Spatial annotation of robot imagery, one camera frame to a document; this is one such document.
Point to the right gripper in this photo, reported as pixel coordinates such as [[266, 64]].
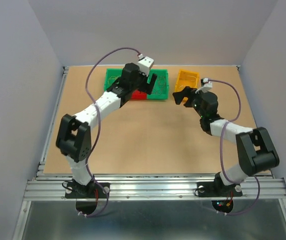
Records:
[[178, 96]]

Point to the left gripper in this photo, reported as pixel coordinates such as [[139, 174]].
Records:
[[146, 87]]

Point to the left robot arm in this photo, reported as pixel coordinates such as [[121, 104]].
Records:
[[74, 134]]

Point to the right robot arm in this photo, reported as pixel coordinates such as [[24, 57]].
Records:
[[255, 149]]

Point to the red bin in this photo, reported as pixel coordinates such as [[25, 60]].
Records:
[[139, 95]]

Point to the right green bin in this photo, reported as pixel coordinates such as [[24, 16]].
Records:
[[161, 87]]

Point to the green bin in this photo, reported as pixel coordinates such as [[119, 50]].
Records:
[[112, 74], [161, 87]]

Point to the yellow bin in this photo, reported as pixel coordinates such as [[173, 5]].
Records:
[[186, 78]]

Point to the left green bin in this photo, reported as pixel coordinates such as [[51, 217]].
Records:
[[112, 74]]

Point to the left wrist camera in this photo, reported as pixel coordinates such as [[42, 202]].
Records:
[[145, 64]]

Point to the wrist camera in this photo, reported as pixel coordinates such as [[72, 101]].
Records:
[[145, 64], [206, 85]]

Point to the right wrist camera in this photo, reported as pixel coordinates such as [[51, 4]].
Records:
[[206, 85]]

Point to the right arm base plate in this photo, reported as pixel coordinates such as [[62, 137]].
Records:
[[209, 189]]

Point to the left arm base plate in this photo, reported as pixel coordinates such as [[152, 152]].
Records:
[[74, 190]]

